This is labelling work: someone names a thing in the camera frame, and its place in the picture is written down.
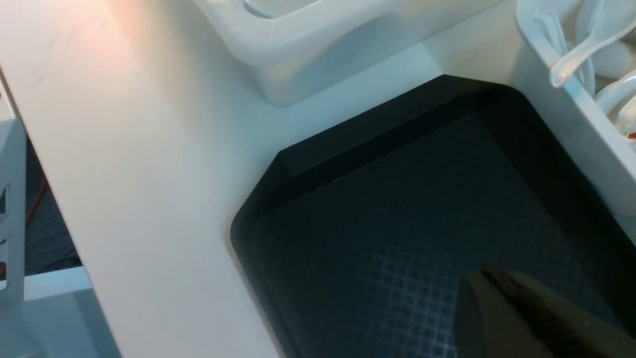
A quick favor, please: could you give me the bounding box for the white soup spoon pile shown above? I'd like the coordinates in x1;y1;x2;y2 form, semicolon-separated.
531;0;635;143

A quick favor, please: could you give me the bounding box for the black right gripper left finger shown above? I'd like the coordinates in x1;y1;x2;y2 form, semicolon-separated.
455;272;552;358

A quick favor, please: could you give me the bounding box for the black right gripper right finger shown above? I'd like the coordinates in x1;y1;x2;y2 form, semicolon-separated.
481;268;636;358

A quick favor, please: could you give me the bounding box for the black textured serving tray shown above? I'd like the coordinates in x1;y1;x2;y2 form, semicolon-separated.
230;75;635;358

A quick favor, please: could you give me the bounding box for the white metal robot stand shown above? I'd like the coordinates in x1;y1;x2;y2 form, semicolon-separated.
0;89;96;358

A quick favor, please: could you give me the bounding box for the white spoon bin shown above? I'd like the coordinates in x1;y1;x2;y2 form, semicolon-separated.
513;0;636;238

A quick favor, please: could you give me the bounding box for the large white plastic bin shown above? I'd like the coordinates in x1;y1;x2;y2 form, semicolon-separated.
196;0;498;106

